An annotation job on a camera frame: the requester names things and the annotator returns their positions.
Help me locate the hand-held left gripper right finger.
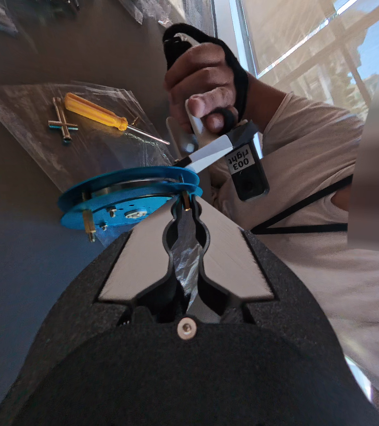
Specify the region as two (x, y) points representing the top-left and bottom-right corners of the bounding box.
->
(191, 196), (275, 316)

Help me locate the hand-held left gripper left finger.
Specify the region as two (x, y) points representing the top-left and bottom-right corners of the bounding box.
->
(98, 195), (195, 323)

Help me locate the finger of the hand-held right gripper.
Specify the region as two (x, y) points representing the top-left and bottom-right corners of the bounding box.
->
(190, 146), (232, 174)
(174, 135), (233, 168)

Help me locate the blue round metal turntable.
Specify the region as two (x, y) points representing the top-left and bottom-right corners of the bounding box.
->
(57, 166), (204, 233)

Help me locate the person's right forearm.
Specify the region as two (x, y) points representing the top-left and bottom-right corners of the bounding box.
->
(241, 71), (290, 134)

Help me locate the person's right hand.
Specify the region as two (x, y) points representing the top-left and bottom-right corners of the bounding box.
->
(164, 43), (240, 134)

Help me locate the large window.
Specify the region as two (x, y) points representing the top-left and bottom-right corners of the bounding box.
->
(214, 0), (379, 122)

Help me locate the beige roller blind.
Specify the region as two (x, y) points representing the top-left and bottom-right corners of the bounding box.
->
(243, 0), (359, 75)

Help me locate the metal cross wrench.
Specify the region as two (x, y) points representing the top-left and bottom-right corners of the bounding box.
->
(48, 97), (78, 144)

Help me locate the large clear plastic bag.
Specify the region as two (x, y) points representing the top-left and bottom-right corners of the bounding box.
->
(0, 81), (203, 313)

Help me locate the black neck strap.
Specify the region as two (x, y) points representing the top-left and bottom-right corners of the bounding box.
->
(250, 175), (354, 235)

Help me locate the yellow-handled screwdriver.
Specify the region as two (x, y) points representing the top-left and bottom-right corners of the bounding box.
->
(64, 93), (171, 146)

